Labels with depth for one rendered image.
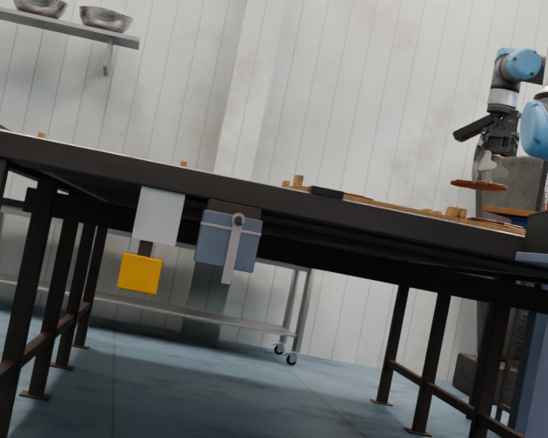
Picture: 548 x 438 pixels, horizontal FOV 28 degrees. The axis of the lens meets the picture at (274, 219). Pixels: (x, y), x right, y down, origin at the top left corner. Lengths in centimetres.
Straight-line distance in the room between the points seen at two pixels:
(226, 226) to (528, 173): 658
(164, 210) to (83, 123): 640
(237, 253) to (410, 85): 684
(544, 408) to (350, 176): 681
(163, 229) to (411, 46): 692
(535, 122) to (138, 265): 91
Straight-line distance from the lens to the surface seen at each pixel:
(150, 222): 247
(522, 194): 888
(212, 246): 245
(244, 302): 890
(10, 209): 777
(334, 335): 904
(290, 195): 248
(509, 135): 280
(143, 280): 245
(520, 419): 471
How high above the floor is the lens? 76
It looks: 2 degrees up
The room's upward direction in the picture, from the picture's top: 11 degrees clockwise
